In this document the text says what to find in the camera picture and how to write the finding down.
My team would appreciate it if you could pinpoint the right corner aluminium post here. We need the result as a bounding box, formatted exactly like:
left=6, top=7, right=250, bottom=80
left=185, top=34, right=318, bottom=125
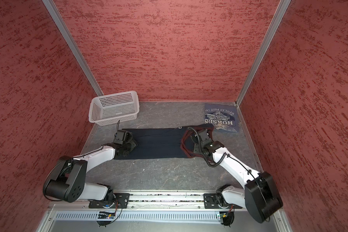
left=235, top=0, right=291, bottom=107

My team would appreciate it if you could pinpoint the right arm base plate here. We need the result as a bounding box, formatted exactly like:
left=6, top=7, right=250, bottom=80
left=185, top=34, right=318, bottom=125
left=203, top=193, right=245, bottom=210

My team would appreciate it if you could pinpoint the grey blue tank top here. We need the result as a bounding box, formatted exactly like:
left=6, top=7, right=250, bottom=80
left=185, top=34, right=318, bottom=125
left=204, top=103, right=240, bottom=132

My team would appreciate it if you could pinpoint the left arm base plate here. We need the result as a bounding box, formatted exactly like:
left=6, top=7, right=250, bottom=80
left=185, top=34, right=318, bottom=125
left=89, top=193, right=130, bottom=210

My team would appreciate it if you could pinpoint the right connector board with wires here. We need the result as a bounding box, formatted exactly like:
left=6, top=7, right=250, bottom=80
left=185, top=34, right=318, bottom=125
left=219, top=204, right=235, bottom=227

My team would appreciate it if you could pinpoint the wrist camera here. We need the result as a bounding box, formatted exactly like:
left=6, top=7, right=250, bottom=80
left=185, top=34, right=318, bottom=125
left=113, top=130, right=132, bottom=145
left=188, top=127, right=212, bottom=144

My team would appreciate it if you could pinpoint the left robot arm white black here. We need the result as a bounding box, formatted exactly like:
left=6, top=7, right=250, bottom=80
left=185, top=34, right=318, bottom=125
left=43, top=139, right=138, bottom=209

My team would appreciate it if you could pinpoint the corner aluminium post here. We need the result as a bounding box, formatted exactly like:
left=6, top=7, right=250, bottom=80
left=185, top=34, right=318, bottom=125
left=42, top=0, right=103, bottom=96
left=235, top=0, right=291, bottom=107

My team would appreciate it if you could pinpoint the white plastic laundry basket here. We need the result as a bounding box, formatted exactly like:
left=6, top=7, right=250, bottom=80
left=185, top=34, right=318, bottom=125
left=89, top=91, right=140, bottom=126

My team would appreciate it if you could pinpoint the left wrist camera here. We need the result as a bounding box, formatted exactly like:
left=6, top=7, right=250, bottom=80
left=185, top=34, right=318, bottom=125
left=113, top=130, right=132, bottom=145

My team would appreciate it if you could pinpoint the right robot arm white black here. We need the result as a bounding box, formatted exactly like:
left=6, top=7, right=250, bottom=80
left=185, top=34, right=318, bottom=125
left=191, top=135, right=283, bottom=223

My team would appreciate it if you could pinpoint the connector board with wires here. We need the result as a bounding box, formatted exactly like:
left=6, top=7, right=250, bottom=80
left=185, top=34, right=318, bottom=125
left=219, top=204, right=235, bottom=227
left=96, top=200, right=122, bottom=227

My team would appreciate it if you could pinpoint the aluminium front rail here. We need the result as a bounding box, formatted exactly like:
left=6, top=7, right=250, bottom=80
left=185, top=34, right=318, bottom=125
left=47, top=191, right=247, bottom=212

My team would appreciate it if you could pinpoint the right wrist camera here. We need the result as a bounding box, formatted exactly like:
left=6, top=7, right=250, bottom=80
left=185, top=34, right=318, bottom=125
left=188, top=127, right=212, bottom=144

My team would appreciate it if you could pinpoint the perforated cable duct strip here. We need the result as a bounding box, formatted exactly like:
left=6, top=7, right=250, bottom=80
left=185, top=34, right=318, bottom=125
left=54, top=211, right=220, bottom=223

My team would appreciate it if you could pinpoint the left corner aluminium post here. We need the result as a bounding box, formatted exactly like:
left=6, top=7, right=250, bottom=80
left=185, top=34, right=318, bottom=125
left=42, top=0, right=103, bottom=96

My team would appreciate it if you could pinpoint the dark navy tank top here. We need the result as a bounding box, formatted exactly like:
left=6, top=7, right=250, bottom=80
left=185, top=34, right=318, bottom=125
left=114, top=124, right=217, bottom=160

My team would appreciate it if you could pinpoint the left connector board with wires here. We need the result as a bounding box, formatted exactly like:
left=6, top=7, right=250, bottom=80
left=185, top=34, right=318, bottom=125
left=96, top=200, right=122, bottom=227

